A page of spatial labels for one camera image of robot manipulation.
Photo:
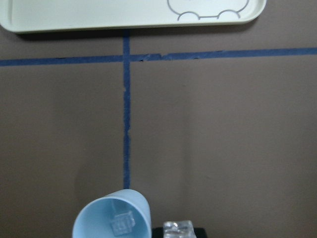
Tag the clear ice cube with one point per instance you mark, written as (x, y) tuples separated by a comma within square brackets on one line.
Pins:
[(178, 229)]

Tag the ice cube in cup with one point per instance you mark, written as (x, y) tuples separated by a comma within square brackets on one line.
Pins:
[(123, 223)]

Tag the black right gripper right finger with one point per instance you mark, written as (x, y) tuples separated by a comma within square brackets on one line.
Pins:
[(200, 233)]

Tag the light blue cup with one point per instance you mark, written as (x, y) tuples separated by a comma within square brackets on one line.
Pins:
[(94, 219)]

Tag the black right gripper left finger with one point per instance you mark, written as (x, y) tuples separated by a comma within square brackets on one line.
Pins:
[(157, 232)]

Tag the cream bear tray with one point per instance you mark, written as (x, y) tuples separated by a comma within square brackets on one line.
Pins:
[(32, 16)]

